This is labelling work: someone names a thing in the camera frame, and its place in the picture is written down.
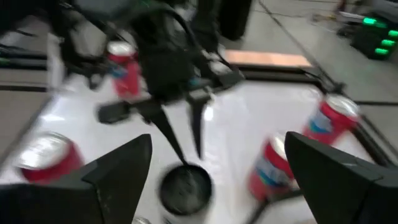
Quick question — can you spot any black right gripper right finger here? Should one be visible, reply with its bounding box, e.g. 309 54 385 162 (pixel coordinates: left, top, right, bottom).
284 130 398 224

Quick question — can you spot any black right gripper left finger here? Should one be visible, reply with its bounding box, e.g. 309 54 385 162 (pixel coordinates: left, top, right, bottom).
0 133 153 224

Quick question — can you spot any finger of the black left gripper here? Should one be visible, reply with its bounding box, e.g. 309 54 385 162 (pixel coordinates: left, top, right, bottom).
185 90 214 160
136 100 189 166

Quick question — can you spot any Celsius can with black lid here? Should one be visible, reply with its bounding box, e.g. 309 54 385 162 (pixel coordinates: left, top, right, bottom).
158 164 214 224

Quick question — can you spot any red soda can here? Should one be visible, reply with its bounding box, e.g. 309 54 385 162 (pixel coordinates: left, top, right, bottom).
106 40 142 100

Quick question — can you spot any Star Wars Coke Zero can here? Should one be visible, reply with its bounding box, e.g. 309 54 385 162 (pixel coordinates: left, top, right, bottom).
17 132 85 184

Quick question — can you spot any red Fanta can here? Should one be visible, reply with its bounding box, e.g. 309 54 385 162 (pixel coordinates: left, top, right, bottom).
247 133 296 202
302 93 361 146

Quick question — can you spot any black device with green lights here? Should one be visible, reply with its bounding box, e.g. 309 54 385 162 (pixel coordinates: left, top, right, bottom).
349 14 398 62

